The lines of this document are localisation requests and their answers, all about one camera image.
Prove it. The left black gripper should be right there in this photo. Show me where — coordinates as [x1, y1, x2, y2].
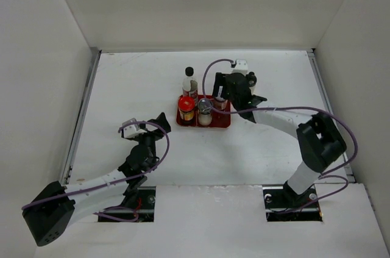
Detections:
[133, 112, 169, 170]

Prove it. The jar with white lid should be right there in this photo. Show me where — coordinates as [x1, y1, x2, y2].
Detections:
[213, 96, 228, 111]

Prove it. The red lid sauce jar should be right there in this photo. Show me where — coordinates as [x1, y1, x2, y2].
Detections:
[178, 96, 196, 125]

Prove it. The clear lid white shaker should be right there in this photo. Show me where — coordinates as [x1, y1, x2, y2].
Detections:
[197, 98, 213, 126]

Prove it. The soy sauce glass bottle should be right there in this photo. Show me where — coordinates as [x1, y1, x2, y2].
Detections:
[182, 66, 198, 105]

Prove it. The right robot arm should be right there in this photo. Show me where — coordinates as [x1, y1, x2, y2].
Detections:
[213, 72, 347, 207]

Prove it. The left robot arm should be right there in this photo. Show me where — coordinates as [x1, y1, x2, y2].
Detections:
[22, 113, 171, 247]

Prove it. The white powder shaker black cap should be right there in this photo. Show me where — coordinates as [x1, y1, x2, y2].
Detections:
[246, 71, 257, 94]

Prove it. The red rectangular tray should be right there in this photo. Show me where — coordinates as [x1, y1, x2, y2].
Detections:
[176, 95, 232, 129]

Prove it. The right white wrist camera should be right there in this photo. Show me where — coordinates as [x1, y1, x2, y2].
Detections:
[231, 59, 248, 76]

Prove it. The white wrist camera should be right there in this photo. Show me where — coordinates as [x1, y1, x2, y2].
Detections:
[119, 118, 145, 140]
[231, 59, 248, 76]

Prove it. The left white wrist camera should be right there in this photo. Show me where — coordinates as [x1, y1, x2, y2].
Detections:
[119, 118, 145, 140]

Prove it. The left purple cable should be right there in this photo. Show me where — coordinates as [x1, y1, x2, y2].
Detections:
[21, 120, 171, 224]

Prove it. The purple cable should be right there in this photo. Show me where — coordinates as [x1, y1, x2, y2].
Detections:
[202, 59, 359, 215]
[21, 120, 171, 224]

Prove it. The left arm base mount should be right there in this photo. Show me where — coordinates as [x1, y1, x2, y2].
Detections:
[97, 187, 156, 223]

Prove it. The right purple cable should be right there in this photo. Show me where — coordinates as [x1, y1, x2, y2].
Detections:
[202, 59, 359, 215]

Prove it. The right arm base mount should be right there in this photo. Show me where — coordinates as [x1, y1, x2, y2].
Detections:
[263, 185, 322, 222]

